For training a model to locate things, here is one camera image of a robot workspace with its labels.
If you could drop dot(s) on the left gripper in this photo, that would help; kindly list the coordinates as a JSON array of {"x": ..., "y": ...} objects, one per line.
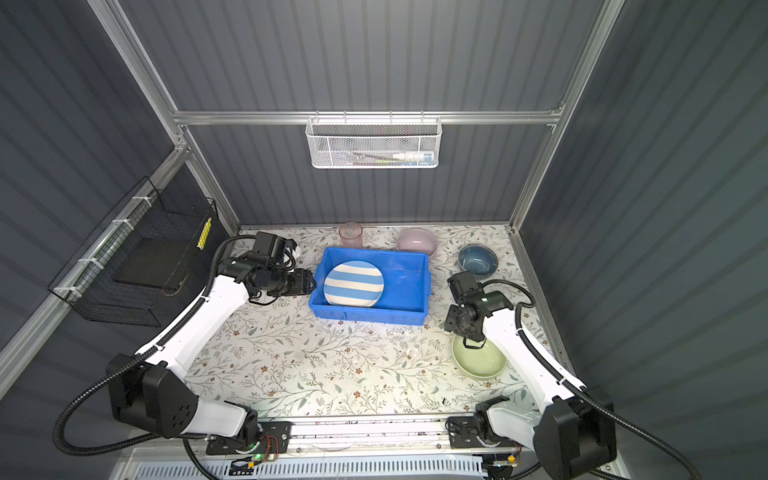
[{"x": 303, "y": 282}]

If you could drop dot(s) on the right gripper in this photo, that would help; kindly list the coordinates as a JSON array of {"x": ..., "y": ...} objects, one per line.
[{"x": 450, "y": 321}]

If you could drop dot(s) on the dark blue bowl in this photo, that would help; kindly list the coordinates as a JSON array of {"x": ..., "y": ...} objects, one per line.
[{"x": 479, "y": 260}]

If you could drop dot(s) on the light green bowl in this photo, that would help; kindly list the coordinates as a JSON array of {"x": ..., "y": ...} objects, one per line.
[{"x": 482, "y": 361}]

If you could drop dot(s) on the pink bowl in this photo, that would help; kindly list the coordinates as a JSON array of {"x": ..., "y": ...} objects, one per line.
[{"x": 417, "y": 240}]

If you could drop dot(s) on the blue plastic bin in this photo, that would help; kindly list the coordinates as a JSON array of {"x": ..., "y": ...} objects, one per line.
[{"x": 406, "y": 293}]

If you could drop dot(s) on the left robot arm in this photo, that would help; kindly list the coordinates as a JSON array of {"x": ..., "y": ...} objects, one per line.
[{"x": 148, "y": 390}]

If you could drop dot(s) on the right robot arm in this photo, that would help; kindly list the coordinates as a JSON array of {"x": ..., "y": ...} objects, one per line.
[{"x": 568, "y": 436}]

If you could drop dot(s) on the yellow tag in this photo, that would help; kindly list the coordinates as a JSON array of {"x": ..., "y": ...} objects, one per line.
[{"x": 204, "y": 233}]

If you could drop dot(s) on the floral table mat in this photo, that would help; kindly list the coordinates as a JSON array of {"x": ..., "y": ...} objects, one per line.
[{"x": 284, "y": 362}]

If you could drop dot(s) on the pink translucent cup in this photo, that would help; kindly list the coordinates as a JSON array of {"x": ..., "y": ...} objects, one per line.
[{"x": 351, "y": 235}]

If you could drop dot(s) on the black pad in basket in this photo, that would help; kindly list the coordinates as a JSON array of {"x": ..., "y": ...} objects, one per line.
[{"x": 152, "y": 263}]

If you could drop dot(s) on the pens in white basket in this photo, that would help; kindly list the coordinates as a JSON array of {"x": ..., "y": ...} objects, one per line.
[{"x": 405, "y": 159}]

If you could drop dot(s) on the white vented strip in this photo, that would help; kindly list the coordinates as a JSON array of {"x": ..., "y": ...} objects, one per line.
[{"x": 408, "y": 467}]

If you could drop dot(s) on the black wire wall basket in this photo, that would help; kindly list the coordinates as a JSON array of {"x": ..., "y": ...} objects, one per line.
[{"x": 88, "y": 286}]

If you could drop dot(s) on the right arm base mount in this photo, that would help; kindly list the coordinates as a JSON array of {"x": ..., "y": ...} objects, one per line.
[{"x": 467, "y": 432}]

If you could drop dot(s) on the white wire mesh basket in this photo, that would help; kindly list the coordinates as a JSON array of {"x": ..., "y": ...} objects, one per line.
[{"x": 329, "y": 138}]

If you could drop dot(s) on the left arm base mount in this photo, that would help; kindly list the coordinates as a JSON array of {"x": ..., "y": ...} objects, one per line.
[{"x": 262, "y": 437}]

